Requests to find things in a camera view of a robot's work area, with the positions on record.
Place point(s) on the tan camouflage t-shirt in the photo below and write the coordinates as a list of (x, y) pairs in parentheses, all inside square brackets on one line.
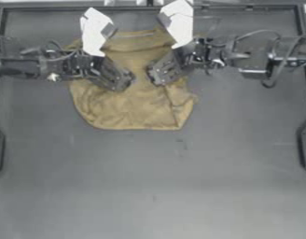
[(135, 105)]

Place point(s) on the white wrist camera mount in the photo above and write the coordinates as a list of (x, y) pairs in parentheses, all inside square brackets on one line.
[(92, 34), (183, 21)]

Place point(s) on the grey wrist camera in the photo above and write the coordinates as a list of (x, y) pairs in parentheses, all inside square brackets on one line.
[(164, 20), (109, 31)]

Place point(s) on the white frame bracket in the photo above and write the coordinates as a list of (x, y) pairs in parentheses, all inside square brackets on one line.
[(109, 2), (141, 2)]

